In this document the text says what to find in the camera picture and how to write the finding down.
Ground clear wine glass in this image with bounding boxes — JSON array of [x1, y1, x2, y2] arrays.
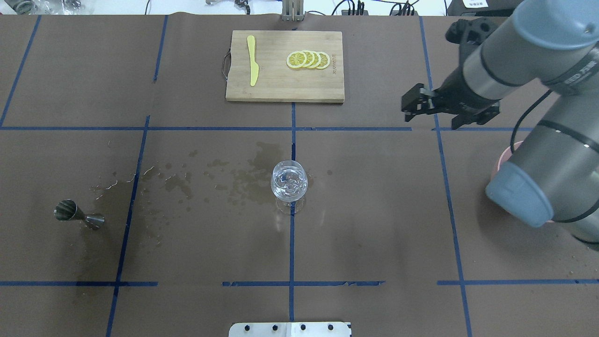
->
[[271, 160, 308, 215]]

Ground steel jigger cup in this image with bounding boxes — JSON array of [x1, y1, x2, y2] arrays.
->
[[53, 200, 105, 230]]

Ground bamboo cutting board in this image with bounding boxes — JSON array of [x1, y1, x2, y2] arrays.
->
[[225, 30, 346, 104]]

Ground yellow plastic knife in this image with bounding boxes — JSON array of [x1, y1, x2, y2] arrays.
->
[[247, 36, 260, 86]]

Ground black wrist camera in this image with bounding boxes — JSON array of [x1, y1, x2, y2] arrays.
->
[[445, 17, 498, 65]]

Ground black camera cable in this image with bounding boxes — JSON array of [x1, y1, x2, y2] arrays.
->
[[510, 89, 553, 155]]

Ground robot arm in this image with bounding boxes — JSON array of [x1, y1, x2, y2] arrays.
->
[[402, 0, 599, 250]]

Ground aluminium frame post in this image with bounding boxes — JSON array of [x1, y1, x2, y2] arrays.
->
[[282, 0, 305, 22]]

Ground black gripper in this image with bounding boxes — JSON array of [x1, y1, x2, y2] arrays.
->
[[402, 68, 500, 129]]

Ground pink bowl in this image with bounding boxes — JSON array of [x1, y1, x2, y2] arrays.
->
[[490, 147, 512, 180]]

